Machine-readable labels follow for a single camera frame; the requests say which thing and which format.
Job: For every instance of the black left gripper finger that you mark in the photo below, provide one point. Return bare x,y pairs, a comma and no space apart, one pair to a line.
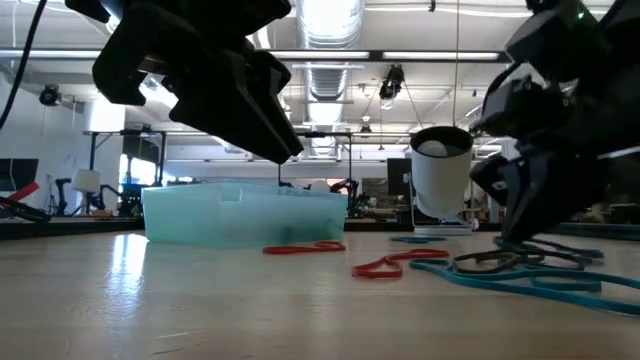
235,110
275,75

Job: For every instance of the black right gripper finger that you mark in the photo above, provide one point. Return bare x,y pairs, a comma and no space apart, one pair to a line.
495,177
555,190

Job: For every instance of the thin black rubber band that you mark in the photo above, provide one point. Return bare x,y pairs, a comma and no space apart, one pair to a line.
480,270

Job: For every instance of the translucent teal plastic bin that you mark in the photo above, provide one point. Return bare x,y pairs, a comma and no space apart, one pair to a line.
225,220

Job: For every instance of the red rubber band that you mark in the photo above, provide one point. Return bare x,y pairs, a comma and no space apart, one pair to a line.
372,273
300,249

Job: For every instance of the white cylindrical lamp on stand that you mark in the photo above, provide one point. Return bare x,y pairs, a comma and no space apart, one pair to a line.
440,185

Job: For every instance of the black crossbar with light strips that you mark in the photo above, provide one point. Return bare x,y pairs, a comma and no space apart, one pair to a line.
375,55

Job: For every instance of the black hanging spotlight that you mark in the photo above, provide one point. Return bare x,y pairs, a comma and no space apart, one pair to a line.
391,85
50,95

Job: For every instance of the lamp with white shade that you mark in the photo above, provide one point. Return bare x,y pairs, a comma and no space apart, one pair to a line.
86,181

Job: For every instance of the red strip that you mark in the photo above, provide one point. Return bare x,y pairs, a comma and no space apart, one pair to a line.
22,191

